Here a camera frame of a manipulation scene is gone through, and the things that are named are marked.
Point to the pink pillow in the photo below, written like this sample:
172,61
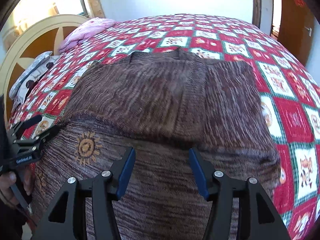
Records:
86,30

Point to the yellow curtain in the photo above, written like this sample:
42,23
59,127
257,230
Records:
24,15
95,9

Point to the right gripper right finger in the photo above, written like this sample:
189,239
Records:
257,215

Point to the brown knitted sweater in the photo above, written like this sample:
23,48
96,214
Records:
160,104

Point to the silver door handle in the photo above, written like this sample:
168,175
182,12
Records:
309,29

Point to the brown wooden door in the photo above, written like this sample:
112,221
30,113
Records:
292,35

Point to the cream wooden headboard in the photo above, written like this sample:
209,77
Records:
45,35

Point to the red patchwork bedspread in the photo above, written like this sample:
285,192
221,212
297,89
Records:
288,93

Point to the red double happiness decal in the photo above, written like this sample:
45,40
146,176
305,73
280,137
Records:
299,3

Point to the yellow curtain left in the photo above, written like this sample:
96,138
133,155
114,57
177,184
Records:
24,15

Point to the grey patterned pillow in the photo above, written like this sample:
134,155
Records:
31,75

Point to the yellow curtain right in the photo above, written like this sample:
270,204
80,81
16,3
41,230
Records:
95,9

